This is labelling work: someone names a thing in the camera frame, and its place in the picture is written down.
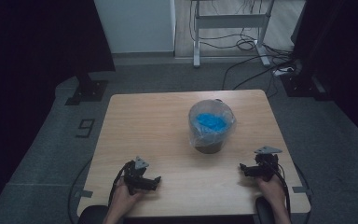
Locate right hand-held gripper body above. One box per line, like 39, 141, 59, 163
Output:
254, 146, 283, 182

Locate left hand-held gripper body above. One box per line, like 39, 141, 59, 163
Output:
122, 155, 152, 196

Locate clear plastic container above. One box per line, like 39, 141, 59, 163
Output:
187, 98, 238, 149

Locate person's right hand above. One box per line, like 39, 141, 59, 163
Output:
256, 174, 289, 207

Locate person's left hand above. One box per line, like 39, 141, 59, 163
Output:
109, 177, 146, 217

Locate person's right knee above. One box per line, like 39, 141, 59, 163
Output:
254, 196, 276, 224

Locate person's knee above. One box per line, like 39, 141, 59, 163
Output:
254, 196, 276, 224
76, 204, 110, 224

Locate grey tape strip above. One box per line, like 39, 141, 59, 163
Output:
74, 189, 94, 199
292, 185, 314, 196

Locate person's left knee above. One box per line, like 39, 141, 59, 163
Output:
76, 204, 110, 224

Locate crumpled blue glove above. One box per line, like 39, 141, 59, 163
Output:
195, 112, 230, 133

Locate black stand base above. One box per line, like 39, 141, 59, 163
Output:
64, 72, 110, 106
279, 72, 334, 101

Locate white power strip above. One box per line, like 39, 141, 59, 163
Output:
272, 66, 295, 77

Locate dark curtain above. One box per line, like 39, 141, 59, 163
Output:
291, 0, 358, 150
0, 0, 117, 216

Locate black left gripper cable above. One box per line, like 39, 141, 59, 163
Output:
67, 161, 135, 224

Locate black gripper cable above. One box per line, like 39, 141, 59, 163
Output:
268, 161, 313, 224
67, 161, 135, 224

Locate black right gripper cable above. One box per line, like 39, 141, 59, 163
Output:
268, 161, 313, 224

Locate black floor cables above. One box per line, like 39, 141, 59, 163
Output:
188, 0, 296, 98

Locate white metal desk frame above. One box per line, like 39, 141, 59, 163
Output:
189, 0, 276, 69

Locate white wall panel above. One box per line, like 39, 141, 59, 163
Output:
93, 0, 177, 54

